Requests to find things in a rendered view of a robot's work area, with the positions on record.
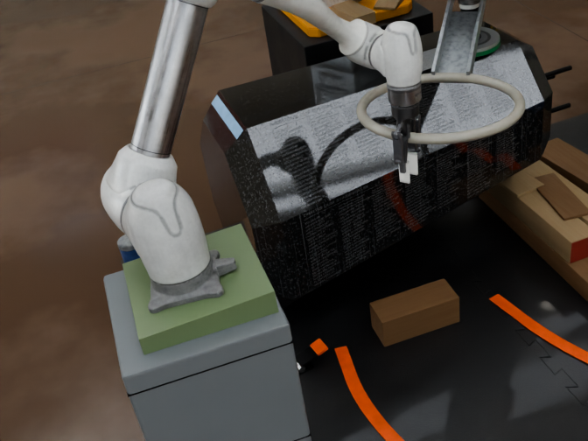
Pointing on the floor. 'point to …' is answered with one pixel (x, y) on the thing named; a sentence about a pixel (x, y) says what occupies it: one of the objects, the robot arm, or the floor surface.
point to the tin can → (127, 249)
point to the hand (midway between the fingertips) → (408, 168)
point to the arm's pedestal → (212, 380)
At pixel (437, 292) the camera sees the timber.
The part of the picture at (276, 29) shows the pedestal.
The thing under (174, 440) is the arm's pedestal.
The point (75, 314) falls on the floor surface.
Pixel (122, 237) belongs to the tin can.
